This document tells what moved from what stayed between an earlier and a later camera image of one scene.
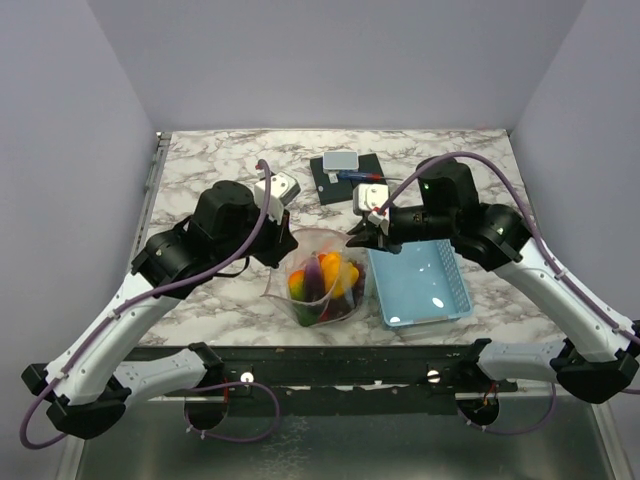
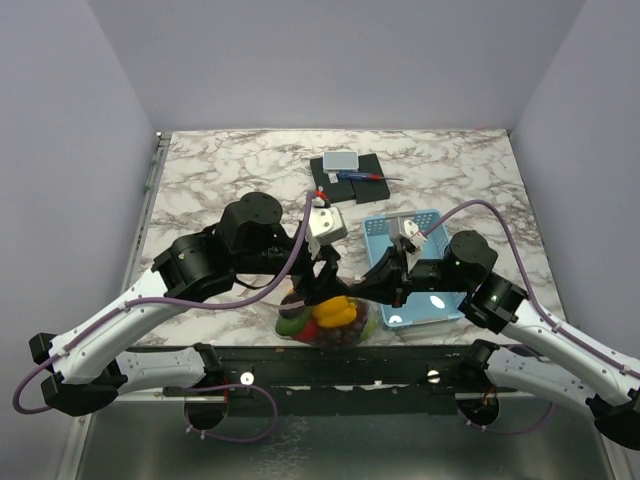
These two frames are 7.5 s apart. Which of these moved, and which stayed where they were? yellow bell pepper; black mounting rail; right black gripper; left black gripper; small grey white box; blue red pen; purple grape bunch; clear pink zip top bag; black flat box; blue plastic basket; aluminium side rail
Moved: left black gripper; clear pink zip top bag; right black gripper; purple grape bunch; yellow bell pepper
Stayed: black flat box; blue red pen; blue plastic basket; aluminium side rail; small grey white box; black mounting rail
